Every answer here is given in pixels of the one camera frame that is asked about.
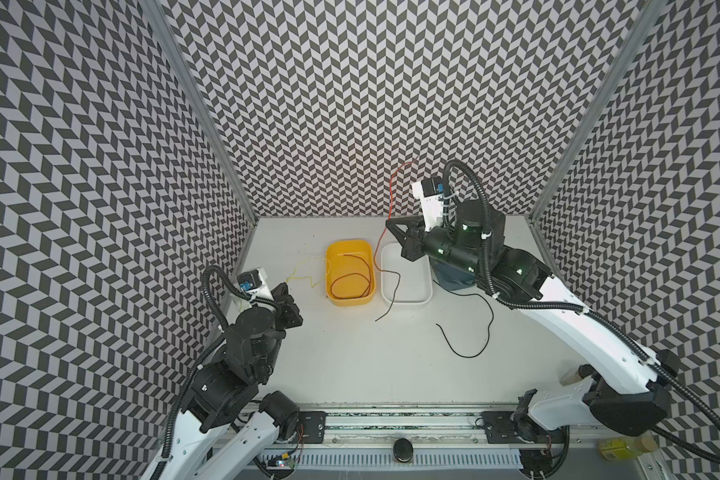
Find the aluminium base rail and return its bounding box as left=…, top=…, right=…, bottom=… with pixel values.
left=287, top=405, right=618, bottom=479

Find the small jar dark lid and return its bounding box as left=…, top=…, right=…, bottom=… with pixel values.
left=559, top=364, right=595, bottom=386

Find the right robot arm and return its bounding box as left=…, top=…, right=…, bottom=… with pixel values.
left=385, top=160, right=720, bottom=478

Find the black round knob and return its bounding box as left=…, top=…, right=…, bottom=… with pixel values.
left=392, top=438, right=414, bottom=464

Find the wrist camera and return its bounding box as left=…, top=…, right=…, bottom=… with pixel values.
left=236, top=268, right=273, bottom=301
left=411, top=176, right=450, bottom=232

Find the yellow plastic tray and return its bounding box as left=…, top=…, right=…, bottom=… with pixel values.
left=325, top=239, right=376, bottom=307

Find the white plastic tray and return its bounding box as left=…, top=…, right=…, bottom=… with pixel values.
left=379, top=243, right=433, bottom=306

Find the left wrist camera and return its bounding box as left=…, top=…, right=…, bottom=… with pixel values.
left=236, top=268, right=273, bottom=301

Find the yellow bottle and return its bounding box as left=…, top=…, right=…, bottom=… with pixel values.
left=597, top=432, right=659, bottom=461

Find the red cable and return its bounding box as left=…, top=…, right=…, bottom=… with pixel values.
left=373, top=160, right=416, bottom=324
left=327, top=253, right=374, bottom=300

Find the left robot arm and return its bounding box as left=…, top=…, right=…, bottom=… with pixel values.
left=142, top=265, right=304, bottom=479

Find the dark teal plastic tray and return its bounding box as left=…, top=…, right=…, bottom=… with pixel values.
left=429, top=257, right=475, bottom=291

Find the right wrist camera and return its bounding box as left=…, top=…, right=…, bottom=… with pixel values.
left=411, top=176, right=450, bottom=232

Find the black cable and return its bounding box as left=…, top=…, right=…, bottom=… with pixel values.
left=431, top=278, right=496, bottom=360

